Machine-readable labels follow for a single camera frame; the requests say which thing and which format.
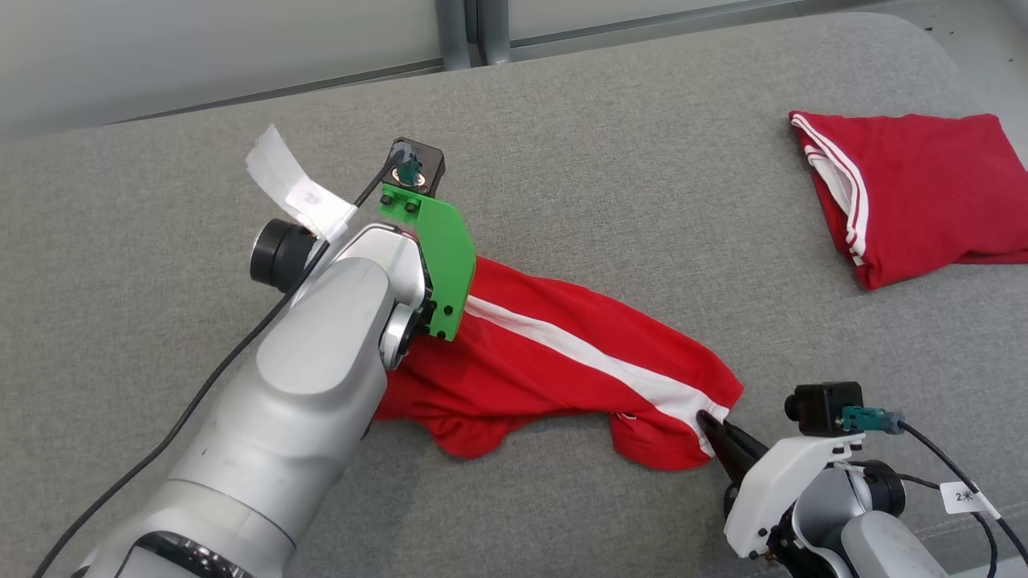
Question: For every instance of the teal left camera plug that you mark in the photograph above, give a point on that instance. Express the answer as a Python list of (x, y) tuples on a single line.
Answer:
[(409, 170)]

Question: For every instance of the red shorts with white stripe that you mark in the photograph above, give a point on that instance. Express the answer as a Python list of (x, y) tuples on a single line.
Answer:
[(546, 369)]

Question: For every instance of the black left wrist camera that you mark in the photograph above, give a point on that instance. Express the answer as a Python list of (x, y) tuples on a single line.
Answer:
[(434, 160)]

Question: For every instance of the teal camera plug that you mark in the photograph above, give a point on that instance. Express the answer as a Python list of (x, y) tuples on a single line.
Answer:
[(409, 170), (871, 419)]

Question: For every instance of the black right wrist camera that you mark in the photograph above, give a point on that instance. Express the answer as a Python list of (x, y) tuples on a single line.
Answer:
[(823, 405)]

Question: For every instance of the teal right camera plug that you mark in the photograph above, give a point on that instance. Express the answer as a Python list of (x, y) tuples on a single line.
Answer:
[(871, 419)]

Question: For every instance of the red Bulls jersey white sleeves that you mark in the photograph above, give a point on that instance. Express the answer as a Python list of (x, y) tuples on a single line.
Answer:
[(923, 193)]

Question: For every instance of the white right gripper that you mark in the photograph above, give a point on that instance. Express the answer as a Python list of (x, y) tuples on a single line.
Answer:
[(771, 490)]

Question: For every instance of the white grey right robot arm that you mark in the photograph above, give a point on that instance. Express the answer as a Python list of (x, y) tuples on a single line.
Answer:
[(875, 546)]

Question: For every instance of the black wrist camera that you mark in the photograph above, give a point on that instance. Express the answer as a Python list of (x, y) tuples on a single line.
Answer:
[(823, 405), (434, 160)]

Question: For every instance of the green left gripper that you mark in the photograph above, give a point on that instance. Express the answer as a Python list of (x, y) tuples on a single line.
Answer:
[(450, 265)]

